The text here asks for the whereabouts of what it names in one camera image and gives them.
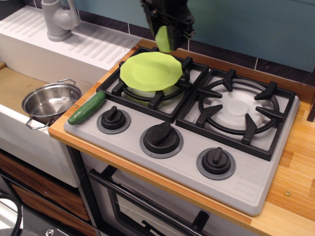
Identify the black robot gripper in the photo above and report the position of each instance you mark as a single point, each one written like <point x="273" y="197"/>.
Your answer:
<point x="174" y="14"/>

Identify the light green toy cauliflower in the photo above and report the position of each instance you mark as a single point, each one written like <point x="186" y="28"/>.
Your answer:
<point x="162" y="40"/>

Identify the lime green plastic plate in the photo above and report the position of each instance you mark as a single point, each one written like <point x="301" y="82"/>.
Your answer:
<point x="151" y="71"/>

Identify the dark green toy pickle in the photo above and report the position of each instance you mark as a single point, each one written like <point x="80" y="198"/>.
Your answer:
<point x="87" y="109"/>

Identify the white toy sink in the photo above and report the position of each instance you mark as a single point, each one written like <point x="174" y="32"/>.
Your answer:
<point x="28" y="60"/>

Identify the stainless steel pot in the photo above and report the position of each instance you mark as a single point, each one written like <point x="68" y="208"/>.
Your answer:
<point x="46" y="104"/>

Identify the white left burner cap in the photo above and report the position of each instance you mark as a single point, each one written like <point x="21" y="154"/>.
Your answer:
<point x="169" y="92"/>

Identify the white burner cap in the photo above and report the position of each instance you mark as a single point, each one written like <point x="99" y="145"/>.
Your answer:
<point x="236" y="104"/>
<point x="169" y="92"/>

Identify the black left burner grate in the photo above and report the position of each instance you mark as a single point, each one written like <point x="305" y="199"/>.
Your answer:
<point x="166" y="110"/>

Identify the black burner grate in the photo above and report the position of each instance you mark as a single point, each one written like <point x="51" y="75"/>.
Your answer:
<point x="166" y="110"/>
<point x="260" y="142"/>

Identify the black right burner grate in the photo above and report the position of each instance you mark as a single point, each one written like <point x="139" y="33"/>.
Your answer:
<point x="260" y="142"/>

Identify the white right burner cap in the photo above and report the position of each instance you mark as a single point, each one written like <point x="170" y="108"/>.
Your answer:
<point x="236" y="104"/>

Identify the black left stove knob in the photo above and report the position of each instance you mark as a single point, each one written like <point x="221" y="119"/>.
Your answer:
<point x="113" y="121"/>

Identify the black stove knob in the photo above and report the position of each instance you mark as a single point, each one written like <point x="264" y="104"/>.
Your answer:
<point x="216" y="163"/>
<point x="161" y="141"/>
<point x="113" y="121"/>

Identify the grey toy faucet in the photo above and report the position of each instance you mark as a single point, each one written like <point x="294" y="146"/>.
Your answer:
<point x="59" y="22"/>

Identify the black middle stove knob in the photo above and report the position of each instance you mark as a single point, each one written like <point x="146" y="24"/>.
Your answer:
<point x="161" y="141"/>

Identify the grey toy stove top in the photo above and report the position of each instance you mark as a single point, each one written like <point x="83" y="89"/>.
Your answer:
<point x="245" y="190"/>

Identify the black right stove knob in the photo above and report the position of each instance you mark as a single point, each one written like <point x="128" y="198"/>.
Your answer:
<point x="216" y="163"/>

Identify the wooden drawer front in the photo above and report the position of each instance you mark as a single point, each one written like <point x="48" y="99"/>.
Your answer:
<point x="45" y="194"/>

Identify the black oven door handle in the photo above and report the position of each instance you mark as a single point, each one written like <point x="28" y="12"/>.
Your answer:
<point x="191" y="230"/>

